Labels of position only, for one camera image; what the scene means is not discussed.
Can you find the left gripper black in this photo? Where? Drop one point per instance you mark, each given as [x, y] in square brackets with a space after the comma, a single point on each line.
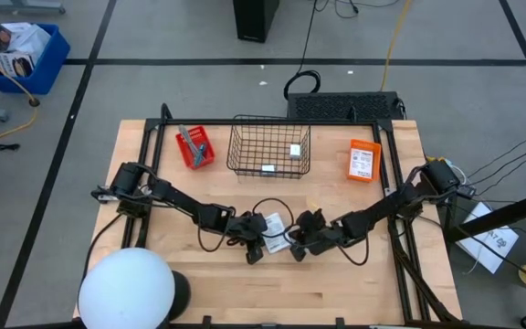
[244, 228]

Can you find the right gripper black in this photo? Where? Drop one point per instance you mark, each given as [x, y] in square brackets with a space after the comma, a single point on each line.
[322, 235]

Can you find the white cardboard box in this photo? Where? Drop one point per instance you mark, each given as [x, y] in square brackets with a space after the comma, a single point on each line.
[361, 163]
[277, 233]

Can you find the small white box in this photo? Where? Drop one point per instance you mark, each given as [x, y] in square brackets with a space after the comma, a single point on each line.
[268, 168]

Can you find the small white cube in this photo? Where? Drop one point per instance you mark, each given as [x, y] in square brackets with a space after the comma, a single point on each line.
[295, 151]

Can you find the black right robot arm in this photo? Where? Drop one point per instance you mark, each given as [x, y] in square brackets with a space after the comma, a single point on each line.
[381, 208]

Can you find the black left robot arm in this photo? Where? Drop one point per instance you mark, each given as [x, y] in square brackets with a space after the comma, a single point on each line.
[176, 201]

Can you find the blue plastic bin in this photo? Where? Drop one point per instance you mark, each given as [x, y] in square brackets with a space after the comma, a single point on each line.
[46, 68]

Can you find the red plastic basket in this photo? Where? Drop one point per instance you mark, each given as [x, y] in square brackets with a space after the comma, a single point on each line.
[206, 162]

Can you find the black lamp base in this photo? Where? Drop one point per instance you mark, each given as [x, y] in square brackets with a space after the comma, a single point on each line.
[181, 294]

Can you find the orange plastic basket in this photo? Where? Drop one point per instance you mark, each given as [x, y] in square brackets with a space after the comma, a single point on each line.
[377, 160]

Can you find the black perforated computer case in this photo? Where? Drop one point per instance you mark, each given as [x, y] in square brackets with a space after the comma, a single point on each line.
[345, 106]

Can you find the white dome lamp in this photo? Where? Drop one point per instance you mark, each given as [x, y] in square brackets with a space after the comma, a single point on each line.
[126, 290]

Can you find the white paper sheet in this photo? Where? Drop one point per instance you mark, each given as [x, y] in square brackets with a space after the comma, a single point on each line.
[487, 242]

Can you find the black computer tower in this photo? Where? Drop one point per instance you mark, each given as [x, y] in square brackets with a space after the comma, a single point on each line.
[255, 20]

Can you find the black diagonal beam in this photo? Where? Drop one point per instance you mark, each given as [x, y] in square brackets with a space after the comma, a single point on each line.
[509, 212]

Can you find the small black floor object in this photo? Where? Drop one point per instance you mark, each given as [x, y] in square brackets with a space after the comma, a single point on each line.
[7, 147]

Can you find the white printed carton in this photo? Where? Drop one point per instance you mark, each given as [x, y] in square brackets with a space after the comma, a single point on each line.
[25, 39]
[12, 64]

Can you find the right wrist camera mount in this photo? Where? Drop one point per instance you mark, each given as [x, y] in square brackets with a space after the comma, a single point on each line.
[298, 253]

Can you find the black aluminium table frame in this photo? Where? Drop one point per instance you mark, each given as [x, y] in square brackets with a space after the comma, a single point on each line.
[267, 122]

